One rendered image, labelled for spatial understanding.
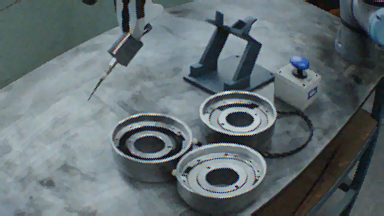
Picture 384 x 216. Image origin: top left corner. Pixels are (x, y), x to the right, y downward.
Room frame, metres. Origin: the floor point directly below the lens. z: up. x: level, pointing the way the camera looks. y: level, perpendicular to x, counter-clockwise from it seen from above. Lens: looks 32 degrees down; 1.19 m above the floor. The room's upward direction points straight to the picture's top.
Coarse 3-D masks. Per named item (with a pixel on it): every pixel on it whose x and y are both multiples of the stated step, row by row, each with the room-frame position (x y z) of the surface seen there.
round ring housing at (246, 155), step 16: (224, 144) 0.49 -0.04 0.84; (192, 160) 0.47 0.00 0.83; (208, 160) 0.47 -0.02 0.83; (240, 160) 0.47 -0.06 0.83; (256, 160) 0.46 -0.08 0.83; (176, 176) 0.43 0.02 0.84; (208, 176) 0.45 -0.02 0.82; (224, 176) 0.46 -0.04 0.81; (240, 176) 0.43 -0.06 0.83; (256, 176) 0.43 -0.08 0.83; (192, 192) 0.40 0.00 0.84; (224, 192) 0.41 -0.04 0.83; (240, 192) 0.39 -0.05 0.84; (256, 192) 0.40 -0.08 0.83; (208, 208) 0.39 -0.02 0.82; (224, 208) 0.38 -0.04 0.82; (240, 208) 0.40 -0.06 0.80
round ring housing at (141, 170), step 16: (112, 128) 0.52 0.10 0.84; (128, 128) 0.53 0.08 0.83; (176, 128) 0.54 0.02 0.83; (112, 144) 0.48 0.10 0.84; (128, 144) 0.50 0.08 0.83; (144, 144) 0.52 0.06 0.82; (160, 144) 0.52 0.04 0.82; (192, 144) 0.50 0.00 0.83; (128, 160) 0.46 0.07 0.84; (144, 160) 0.45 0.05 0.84; (160, 160) 0.45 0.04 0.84; (176, 160) 0.46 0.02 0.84; (144, 176) 0.45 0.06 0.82; (160, 176) 0.45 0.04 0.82
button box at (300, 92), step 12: (276, 72) 0.67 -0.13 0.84; (288, 72) 0.67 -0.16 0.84; (312, 72) 0.68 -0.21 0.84; (276, 84) 0.66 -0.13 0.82; (288, 84) 0.64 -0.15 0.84; (300, 84) 0.63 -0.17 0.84; (312, 84) 0.64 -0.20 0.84; (276, 96) 0.66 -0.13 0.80; (288, 96) 0.64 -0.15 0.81; (300, 96) 0.62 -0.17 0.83; (312, 96) 0.64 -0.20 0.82; (300, 108) 0.62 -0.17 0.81
